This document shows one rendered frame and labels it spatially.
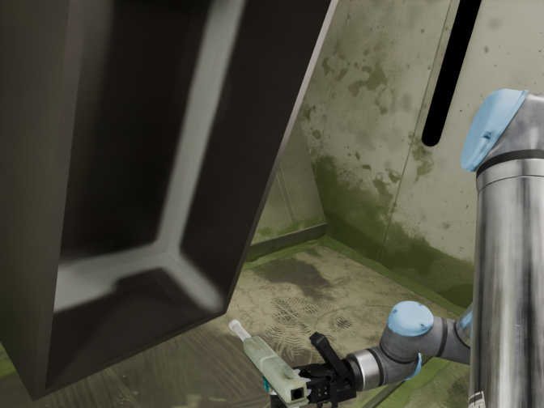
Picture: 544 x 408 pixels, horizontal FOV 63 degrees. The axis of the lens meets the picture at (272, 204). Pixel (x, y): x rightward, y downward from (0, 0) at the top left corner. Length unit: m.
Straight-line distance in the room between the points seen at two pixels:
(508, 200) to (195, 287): 1.17
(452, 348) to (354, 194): 2.02
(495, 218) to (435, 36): 2.22
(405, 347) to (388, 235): 1.88
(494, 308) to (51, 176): 0.69
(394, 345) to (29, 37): 0.94
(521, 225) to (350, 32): 2.56
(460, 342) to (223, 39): 0.99
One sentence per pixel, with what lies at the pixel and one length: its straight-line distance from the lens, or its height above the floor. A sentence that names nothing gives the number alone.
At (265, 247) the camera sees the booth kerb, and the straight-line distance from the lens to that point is 2.73.
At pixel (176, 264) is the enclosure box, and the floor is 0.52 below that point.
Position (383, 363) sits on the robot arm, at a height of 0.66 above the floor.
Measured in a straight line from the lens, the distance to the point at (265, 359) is 1.05.
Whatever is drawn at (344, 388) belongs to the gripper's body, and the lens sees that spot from 1.12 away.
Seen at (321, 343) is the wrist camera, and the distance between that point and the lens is 1.05.
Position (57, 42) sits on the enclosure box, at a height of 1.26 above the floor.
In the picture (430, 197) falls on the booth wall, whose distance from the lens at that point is 2.74.
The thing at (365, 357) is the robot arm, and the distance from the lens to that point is 1.12.
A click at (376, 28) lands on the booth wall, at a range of 2.93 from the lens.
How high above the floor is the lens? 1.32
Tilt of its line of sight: 20 degrees down
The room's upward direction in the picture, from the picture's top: 10 degrees clockwise
